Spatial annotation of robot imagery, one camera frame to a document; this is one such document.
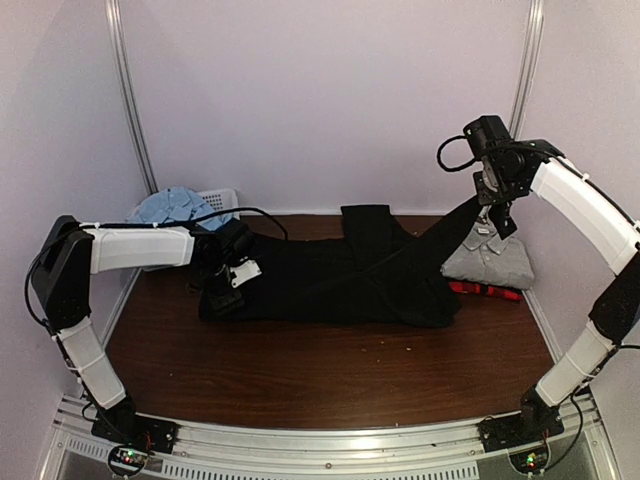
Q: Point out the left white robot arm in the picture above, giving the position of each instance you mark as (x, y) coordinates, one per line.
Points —
(75, 254)

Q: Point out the red black plaid shirt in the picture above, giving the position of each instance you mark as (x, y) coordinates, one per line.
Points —
(471, 288)

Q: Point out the black long sleeve shirt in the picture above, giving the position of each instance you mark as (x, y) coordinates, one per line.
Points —
(377, 272)

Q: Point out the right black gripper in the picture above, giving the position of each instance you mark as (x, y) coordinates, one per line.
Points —
(488, 198)

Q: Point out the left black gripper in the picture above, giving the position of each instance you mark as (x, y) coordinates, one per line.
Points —
(222, 304)

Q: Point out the aluminium frame post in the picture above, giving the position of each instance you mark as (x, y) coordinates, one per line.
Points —
(132, 116)
(529, 62)

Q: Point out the left aluminium frame post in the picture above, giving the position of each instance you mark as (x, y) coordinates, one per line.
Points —
(132, 116)

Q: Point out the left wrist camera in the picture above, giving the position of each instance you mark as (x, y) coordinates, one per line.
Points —
(246, 271)

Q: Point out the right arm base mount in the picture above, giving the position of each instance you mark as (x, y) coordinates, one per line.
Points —
(524, 435)

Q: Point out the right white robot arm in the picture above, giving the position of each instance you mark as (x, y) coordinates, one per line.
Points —
(601, 256)

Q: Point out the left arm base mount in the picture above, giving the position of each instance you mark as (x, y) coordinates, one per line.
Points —
(135, 438)

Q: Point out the right aluminium frame post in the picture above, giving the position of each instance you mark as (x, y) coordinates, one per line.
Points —
(529, 62)

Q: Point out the grey folded button shirt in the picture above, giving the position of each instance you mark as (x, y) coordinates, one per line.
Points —
(484, 258)

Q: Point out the white plastic basket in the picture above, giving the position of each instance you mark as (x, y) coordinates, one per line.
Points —
(216, 200)

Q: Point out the light blue shirt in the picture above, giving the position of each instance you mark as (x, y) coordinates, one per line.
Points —
(173, 204)

